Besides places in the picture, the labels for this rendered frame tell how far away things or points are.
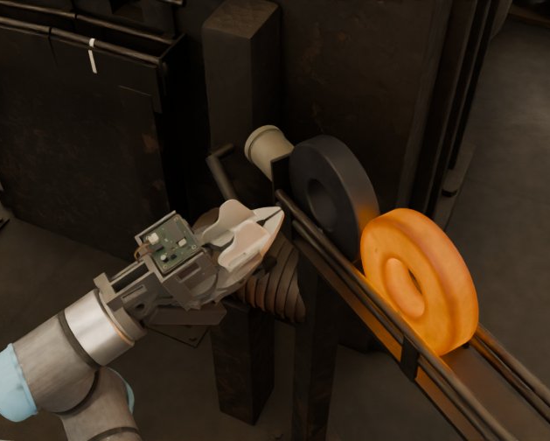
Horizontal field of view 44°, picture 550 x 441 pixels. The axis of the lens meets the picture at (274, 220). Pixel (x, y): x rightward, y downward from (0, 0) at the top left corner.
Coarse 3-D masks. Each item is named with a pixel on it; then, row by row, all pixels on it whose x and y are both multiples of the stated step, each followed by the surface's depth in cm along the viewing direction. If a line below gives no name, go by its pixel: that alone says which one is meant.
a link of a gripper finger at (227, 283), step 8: (256, 256) 74; (240, 264) 74; (248, 264) 74; (256, 264) 75; (224, 272) 74; (232, 272) 74; (240, 272) 74; (248, 272) 74; (224, 280) 74; (232, 280) 73; (240, 280) 74; (216, 288) 74; (224, 288) 73; (232, 288) 74; (216, 296) 73; (224, 296) 74
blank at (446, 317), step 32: (384, 224) 68; (416, 224) 66; (384, 256) 71; (416, 256) 65; (448, 256) 64; (384, 288) 74; (416, 288) 74; (448, 288) 63; (416, 320) 70; (448, 320) 64; (448, 352) 67
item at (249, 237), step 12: (276, 216) 76; (240, 228) 72; (252, 228) 73; (264, 228) 75; (276, 228) 75; (240, 240) 73; (252, 240) 74; (264, 240) 75; (228, 252) 73; (240, 252) 74; (252, 252) 74; (264, 252) 75; (228, 264) 74
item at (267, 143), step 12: (264, 132) 91; (276, 132) 91; (252, 144) 91; (264, 144) 89; (276, 144) 89; (288, 144) 89; (252, 156) 91; (264, 156) 89; (276, 156) 87; (264, 168) 89
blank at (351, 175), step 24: (312, 144) 77; (336, 144) 76; (312, 168) 78; (336, 168) 74; (360, 168) 74; (312, 192) 83; (336, 192) 75; (360, 192) 73; (312, 216) 84; (336, 216) 83; (360, 216) 73; (336, 240) 80; (360, 240) 75
